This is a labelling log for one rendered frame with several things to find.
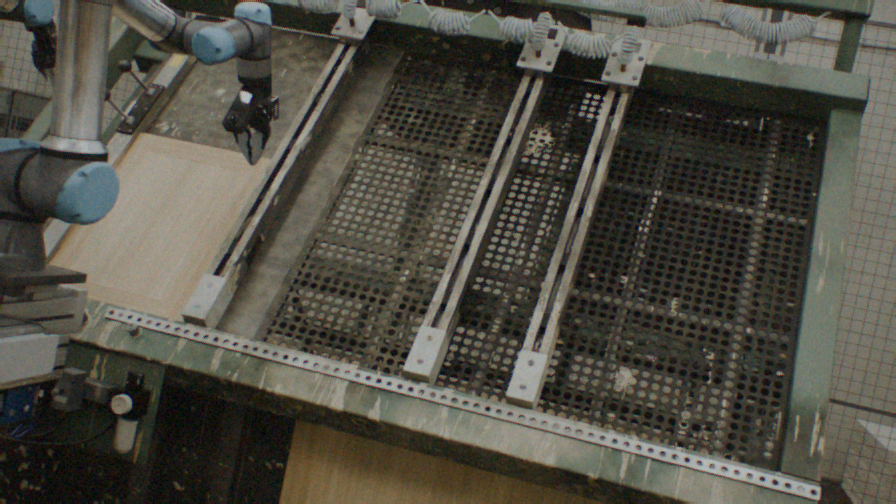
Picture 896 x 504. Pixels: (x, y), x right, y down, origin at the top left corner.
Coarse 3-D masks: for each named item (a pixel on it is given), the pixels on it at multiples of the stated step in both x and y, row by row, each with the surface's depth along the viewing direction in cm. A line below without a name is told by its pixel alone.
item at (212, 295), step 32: (352, 0) 288; (352, 32) 296; (352, 64) 296; (320, 96) 286; (320, 128) 283; (288, 160) 270; (256, 192) 264; (288, 192) 271; (256, 224) 257; (224, 256) 252; (224, 288) 247; (192, 320) 242
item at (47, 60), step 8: (48, 24) 255; (32, 32) 255; (40, 32) 258; (48, 32) 254; (40, 40) 257; (48, 40) 258; (56, 40) 261; (32, 48) 259; (40, 48) 258; (48, 48) 258; (56, 48) 259; (40, 56) 259; (48, 56) 258; (40, 64) 259; (48, 64) 260
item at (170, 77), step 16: (192, 64) 307; (160, 80) 298; (176, 80) 300; (160, 96) 294; (144, 128) 289; (112, 144) 283; (128, 144) 283; (112, 160) 279; (64, 224) 265; (48, 240) 262; (64, 240) 265; (48, 256) 260
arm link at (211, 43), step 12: (192, 24) 211; (204, 24) 210; (216, 24) 209; (228, 24) 210; (240, 24) 212; (192, 36) 210; (204, 36) 205; (216, 36) 205; (228, 36) 207; (240, 36) 210; (252, 36) 213; (192, 48) 208; (204, 48) 206; (216, 48) 205; (228, 48) 207; (240, 48) 211; (204, 60) 208; (216, 60) 207; (228, 60) 210
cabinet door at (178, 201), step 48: (144, 144) 285; (192, 144) 284; (144, 192) 274; (192, 192) 273; (240, 192) 272; (96, 240) 264; (144, 240) 263; (192, 240) 262; (96, 288) 254; (144, 288) 254; (192, 288) 252
